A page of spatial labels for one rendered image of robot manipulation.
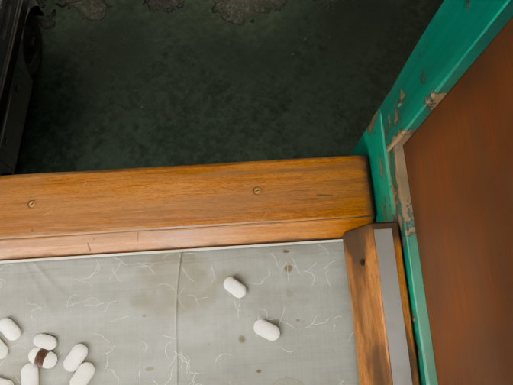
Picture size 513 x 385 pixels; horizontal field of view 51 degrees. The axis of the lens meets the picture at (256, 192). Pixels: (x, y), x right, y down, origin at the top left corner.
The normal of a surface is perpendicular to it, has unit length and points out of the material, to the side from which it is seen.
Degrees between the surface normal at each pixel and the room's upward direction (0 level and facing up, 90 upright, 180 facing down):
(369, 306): 67
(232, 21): 0
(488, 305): 90
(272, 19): 0
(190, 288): 0
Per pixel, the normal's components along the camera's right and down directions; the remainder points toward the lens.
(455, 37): -1.00, 0.06
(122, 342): 0.03, -0.25
